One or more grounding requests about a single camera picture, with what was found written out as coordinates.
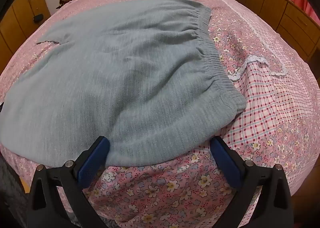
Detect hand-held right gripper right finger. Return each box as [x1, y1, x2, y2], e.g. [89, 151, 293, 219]
[210, 135, 294, 228]

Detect grey-blue pants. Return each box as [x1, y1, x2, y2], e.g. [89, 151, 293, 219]
[0, 0, 247, 167]

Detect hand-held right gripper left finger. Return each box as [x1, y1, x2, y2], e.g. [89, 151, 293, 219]
[26, 136, 110, 228]

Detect pink floral bed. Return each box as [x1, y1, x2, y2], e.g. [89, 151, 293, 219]
[0, 0, 318, 228]

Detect wooden dresser with drawers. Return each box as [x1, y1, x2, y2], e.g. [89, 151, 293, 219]
[234, 0, 320, 61]

